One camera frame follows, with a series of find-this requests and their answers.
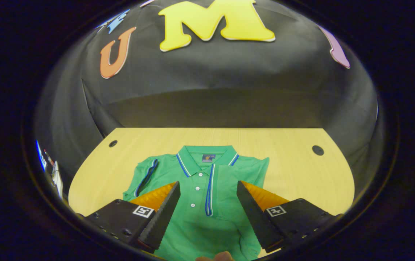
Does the black backdrop cloth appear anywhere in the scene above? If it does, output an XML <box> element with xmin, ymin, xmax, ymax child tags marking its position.
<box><xmin>33</xmin><ymin>0</ymin><xmax>378</xmax><ymax>203</ymax></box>

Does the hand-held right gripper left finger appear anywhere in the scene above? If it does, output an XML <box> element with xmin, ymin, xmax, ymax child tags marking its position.
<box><xmin>83</xmin><ymin>181</ymin><xmax>181</xmax><ymax>254</ymax></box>

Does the green T-shirt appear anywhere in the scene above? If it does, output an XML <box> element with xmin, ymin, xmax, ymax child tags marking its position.
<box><xmin>122</xmin><ymin>145</ymin><xmax>270</xmax><ymax>261</ymax></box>

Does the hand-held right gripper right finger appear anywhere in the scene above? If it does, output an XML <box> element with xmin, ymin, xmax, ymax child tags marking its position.
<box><xmin>237</xmin><ymin>180</ymin><xmax>338</xmax><ymax>253</ymax></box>

